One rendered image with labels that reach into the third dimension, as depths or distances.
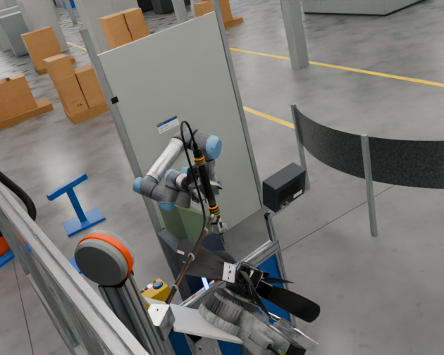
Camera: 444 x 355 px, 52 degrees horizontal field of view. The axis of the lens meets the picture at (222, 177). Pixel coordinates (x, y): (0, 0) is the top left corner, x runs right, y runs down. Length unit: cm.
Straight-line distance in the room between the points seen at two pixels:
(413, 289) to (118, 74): 270
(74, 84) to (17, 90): 195
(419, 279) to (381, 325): 53
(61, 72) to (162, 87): 563
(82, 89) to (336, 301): 702
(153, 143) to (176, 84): 52
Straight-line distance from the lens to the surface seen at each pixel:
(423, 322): 348
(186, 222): 268
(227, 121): 422
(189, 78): 392
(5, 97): 1097
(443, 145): 356
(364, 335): 340
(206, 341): 202
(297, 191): 281
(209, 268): 203
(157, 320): 154
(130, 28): 996
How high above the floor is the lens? 257
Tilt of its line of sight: 28 degrees down
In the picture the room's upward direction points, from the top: 15 degrees counter-clockwise
